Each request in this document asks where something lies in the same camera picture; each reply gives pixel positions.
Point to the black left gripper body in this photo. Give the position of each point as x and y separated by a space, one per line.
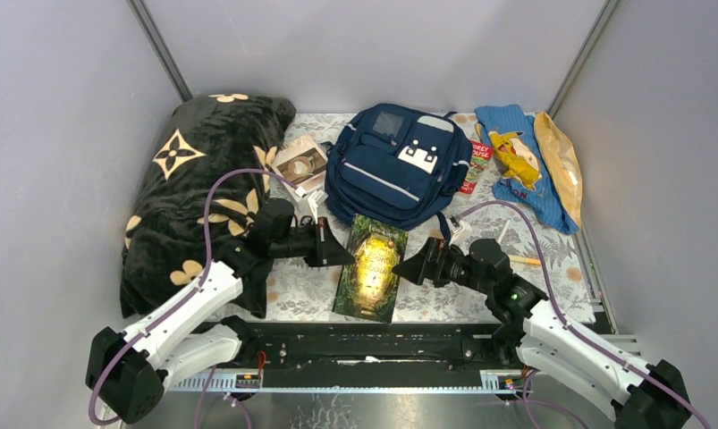
321 245

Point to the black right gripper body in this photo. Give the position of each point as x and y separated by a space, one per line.
451 266

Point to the green fantasy book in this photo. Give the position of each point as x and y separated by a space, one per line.
367 288

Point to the navy blue backpack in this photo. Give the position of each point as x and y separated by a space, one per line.
397 165

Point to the red treehouse book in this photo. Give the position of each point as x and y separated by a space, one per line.
481 156

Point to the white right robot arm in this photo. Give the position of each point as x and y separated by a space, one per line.
631 392

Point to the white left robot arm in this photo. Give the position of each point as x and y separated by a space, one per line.
130 370

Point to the yellow snack bag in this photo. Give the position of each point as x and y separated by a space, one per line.
561 162

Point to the orange capped white marker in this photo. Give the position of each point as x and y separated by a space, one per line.
503 231

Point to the beige tape box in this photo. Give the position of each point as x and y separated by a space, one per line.
303 162

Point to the yellow highlighter pen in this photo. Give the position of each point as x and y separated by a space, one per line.
525 260

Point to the black floral blanket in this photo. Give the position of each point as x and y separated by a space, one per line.
211 172

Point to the blue pikachu cloth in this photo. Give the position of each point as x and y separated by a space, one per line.
524 177

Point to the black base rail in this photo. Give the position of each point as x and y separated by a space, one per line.
374 357

